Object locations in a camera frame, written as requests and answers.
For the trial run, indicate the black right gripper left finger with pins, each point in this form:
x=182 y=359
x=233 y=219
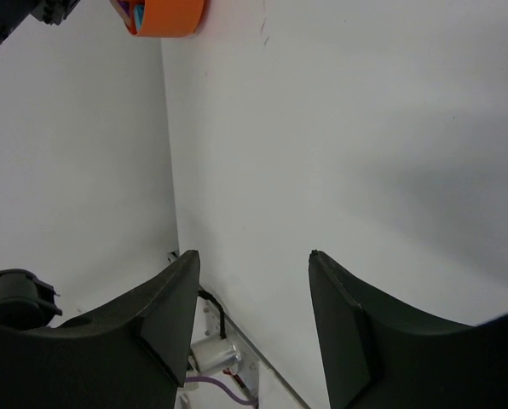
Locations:
x=131 y=352

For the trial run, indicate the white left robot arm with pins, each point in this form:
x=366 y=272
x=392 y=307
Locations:
x=27 y=302

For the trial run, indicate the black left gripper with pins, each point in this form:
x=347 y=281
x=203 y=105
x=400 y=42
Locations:
x=50 y=12

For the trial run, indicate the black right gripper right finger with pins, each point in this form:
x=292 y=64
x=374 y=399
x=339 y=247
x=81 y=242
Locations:
x=379 y=352

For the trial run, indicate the purple rounded flower lego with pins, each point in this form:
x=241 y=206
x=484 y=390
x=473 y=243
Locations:
x=122 y=8

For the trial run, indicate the teal 2x4 lego brick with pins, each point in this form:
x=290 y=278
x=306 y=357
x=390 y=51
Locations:
x=138 y=14

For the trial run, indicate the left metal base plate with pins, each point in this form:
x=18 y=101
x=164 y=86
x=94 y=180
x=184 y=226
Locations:
x=226 y=369

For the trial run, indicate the orange divided round container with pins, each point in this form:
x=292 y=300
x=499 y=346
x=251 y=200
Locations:
x=167 y=18

